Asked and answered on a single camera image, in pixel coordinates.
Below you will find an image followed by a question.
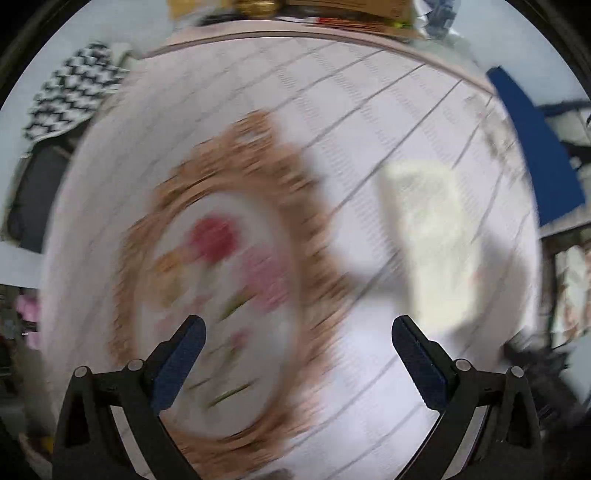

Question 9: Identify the pink suitcase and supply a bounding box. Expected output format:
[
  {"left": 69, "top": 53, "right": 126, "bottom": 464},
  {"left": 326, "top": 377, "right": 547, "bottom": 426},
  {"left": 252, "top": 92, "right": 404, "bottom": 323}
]
[{"left": 14, "top": 294, "right": 43, "bottom": 350}]

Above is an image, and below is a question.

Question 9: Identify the yellow snack bag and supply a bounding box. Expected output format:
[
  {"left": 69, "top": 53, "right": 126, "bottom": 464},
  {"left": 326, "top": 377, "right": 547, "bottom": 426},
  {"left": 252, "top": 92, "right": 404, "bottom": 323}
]
[{"left": 166, "top": 0, "right": 237, "bottom": 20}]

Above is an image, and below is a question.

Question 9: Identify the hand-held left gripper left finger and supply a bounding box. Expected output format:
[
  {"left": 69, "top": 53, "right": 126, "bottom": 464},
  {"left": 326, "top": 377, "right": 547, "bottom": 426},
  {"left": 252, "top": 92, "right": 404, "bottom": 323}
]
[{"left": 53, "top": 315, "right": 207, "bottom": 480}]

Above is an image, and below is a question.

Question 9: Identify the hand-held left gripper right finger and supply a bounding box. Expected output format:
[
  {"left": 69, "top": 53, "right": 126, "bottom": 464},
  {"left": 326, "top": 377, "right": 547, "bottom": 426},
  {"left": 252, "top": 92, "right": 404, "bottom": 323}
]
[{"left": 392, "top": 315, "right": 542, "bottom": 480}]

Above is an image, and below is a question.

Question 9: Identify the beige patterned towel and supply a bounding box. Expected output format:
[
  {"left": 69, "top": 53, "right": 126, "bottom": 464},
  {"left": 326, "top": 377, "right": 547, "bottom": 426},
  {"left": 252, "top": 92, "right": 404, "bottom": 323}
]
[{"left": 551, "top": 246, "right": 591, "bottom": 343}]

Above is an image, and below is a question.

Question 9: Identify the black white checkered cloth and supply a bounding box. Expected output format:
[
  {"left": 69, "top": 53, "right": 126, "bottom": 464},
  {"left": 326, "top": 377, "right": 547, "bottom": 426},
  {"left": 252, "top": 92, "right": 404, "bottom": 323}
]
[{"left": 22, "top": 42, "right": 133, "bottom": 142}]

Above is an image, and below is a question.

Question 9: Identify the brown cardboard box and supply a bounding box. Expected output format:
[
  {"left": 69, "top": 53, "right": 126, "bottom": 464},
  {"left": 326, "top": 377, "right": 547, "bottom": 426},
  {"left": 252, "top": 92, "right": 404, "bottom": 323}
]
[{"left": 281, "top": 0, "right": 415, "bottom": 37}]

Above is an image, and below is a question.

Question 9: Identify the cream cloth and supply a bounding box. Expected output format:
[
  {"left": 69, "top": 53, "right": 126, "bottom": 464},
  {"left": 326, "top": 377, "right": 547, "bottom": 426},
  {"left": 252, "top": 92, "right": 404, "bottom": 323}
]
[{"left": 378, "top": 159, "right": 491, "bottom": 334}]

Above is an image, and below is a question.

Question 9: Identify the floral diamond pattern tablecloth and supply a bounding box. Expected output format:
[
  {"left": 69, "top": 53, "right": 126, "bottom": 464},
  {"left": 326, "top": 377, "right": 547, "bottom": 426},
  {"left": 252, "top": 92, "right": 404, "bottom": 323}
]
[{"left": 39, "top": 30, "right": 544, "bottom": 480}]

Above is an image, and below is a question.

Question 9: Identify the blue cushion board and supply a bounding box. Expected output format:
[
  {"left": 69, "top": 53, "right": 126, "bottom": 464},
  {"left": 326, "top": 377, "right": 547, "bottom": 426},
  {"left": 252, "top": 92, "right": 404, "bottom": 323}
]
[{"left": 486, "top": 66, "right": 587, "bottom": 228}]

